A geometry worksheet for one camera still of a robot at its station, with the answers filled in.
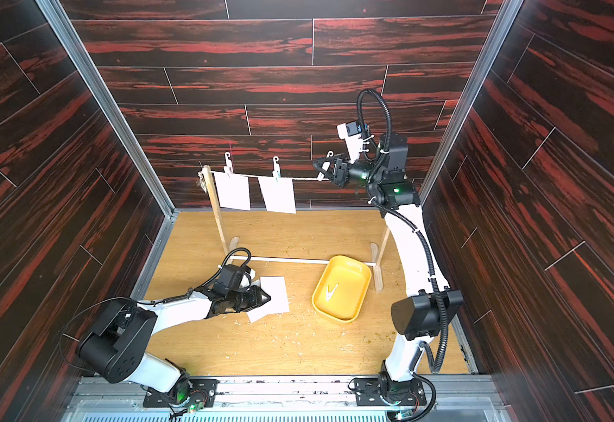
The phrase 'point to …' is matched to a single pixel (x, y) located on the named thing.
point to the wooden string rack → (231, 250)
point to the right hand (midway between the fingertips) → (321, 159)
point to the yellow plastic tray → (341, 290)
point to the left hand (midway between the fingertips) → (270, 299)
